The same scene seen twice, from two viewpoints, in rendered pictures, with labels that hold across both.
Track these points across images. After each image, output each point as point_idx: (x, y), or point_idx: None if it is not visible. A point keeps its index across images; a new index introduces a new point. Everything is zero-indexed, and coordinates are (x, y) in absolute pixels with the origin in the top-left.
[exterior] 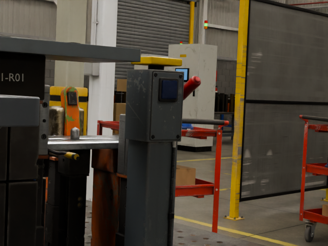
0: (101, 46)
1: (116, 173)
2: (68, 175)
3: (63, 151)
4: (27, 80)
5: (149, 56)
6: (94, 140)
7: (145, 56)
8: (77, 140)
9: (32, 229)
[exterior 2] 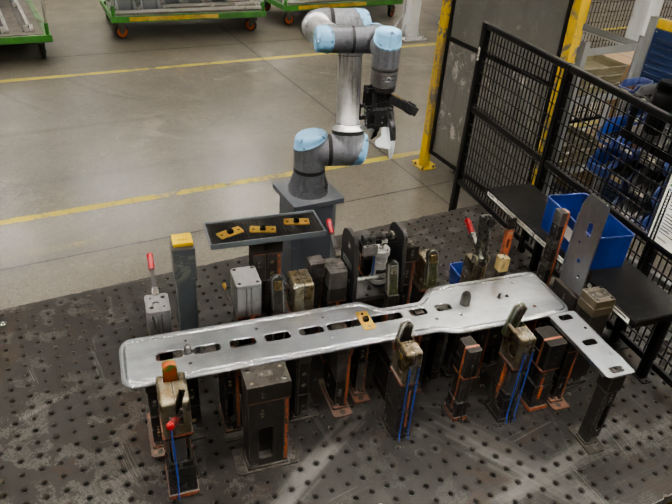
0: (223, 220)
1: None
2: None
3: (226, 288)
4: None
5: (190, 233)
6: (176, 344)
7: (190, 235)
8: (191, 340)
9: None
